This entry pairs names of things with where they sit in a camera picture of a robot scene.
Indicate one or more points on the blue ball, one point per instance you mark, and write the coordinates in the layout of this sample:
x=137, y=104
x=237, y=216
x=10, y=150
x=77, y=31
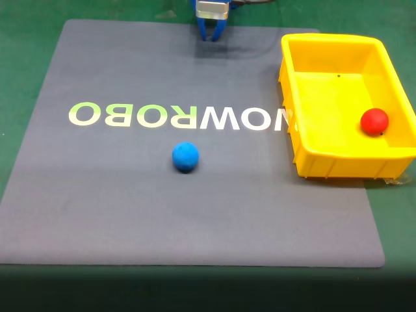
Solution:
x=185, y=156

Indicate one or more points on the yellow plastic bin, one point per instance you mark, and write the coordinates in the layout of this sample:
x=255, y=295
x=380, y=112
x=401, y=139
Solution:
x=325, y=107

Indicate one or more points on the red ball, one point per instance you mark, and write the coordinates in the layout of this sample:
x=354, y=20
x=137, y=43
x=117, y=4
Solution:
x=374, y=121

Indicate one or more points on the grey mat with NOWROBO print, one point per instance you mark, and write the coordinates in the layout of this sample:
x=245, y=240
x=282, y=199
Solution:
x=130, y=201

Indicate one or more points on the clear tape piece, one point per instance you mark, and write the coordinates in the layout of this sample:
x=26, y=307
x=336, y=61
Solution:
x=397, y=179

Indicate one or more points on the silver camera box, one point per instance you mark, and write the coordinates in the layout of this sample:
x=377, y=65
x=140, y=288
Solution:
x=213, y=9

